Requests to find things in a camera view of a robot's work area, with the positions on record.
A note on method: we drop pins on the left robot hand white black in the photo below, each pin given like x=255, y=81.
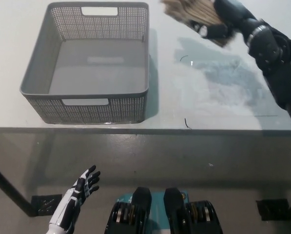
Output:
x=72, y=202

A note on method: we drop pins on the black table foot plate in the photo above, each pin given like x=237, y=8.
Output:
x=47, y=204
x=272, y=209

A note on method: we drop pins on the grey perforated plastic basket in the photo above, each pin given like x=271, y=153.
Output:
x=96, y=63

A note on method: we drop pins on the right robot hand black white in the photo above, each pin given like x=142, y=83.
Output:
x=235, y=12

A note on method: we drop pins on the bag of wooden cutlery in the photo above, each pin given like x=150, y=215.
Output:
x=199, y=11

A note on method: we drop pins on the robot torso black teal blocks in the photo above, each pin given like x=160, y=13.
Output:
x=164, y=214

